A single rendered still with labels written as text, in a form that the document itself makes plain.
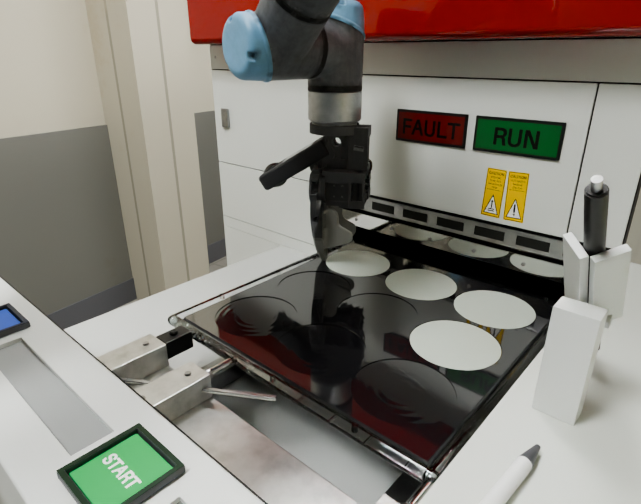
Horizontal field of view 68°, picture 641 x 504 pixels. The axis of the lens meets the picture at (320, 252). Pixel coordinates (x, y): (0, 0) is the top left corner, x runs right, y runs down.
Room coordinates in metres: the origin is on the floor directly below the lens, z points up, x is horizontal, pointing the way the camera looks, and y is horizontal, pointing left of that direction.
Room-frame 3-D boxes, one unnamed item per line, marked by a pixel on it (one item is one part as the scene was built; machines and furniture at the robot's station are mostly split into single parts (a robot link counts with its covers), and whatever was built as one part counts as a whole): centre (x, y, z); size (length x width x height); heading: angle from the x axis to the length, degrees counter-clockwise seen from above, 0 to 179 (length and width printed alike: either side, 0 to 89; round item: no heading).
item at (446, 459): (0.41, -0.21, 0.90); 0.37 x 0.01 x 0.01; 138
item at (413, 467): (0.40, 0.05, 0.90); 0.38 x 0.01 x 0.01; 48
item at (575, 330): (0.29, -0.18, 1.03); 0.06 x 0.04 x 0.13; 138
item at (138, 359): (0.43, 0.21, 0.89); 0.08 x 0.03 x 0.03; 138
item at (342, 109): (0.70, -0.02, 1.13); 0.08 x 0.08 x 0.05
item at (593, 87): (0.83, -0.08, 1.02); 0.81 x 0.03 x 0.40; 48
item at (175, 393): (0.37, 0.15, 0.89); 0.08 x 0.03 x 0.03; 138
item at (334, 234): (0.68, -0.02, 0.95); 0.06 x 0.03 x 0.09; 78
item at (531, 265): (0.70, -0.20, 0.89); 0.44 x 0.02 x 0.10; 48
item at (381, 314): (0.53, -0.07, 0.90); 0.34 x 0.34 x 0.01; 48
